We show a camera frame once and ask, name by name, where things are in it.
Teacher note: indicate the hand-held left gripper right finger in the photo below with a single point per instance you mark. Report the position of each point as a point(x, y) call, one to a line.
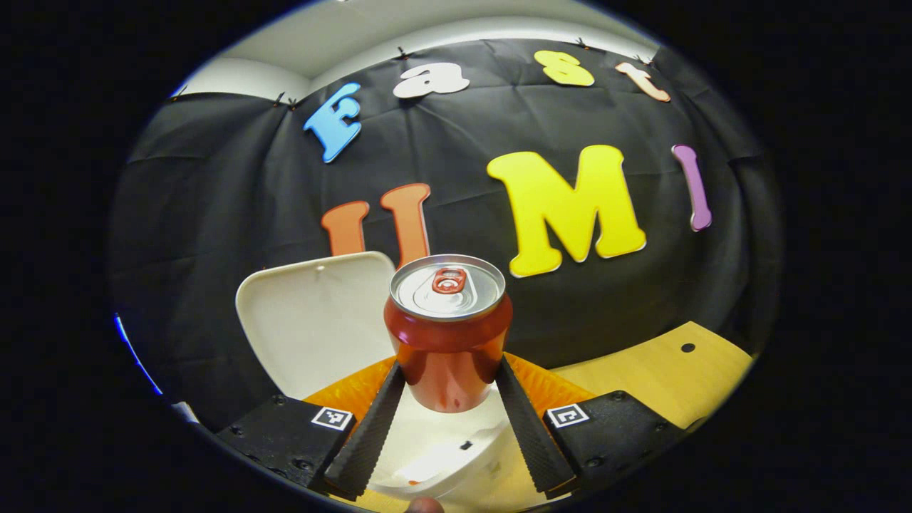
point(531, 434)

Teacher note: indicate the black backdrop cloth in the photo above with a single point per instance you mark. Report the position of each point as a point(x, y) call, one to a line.
point(463, 121)

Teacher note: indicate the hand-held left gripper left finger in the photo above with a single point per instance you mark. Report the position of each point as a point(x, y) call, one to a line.
point(370, 442)

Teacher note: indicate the white side desk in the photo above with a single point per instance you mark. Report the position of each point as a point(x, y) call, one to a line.
point(185, 412)

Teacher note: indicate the wooden desktop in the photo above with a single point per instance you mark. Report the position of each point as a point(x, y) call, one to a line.
point(641, 377)

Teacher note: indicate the red pop can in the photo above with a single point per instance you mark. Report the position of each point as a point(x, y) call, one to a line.
point(449, 356)

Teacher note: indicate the white desktop garbage bin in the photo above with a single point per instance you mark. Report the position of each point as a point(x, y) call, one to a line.
point(313, 328)

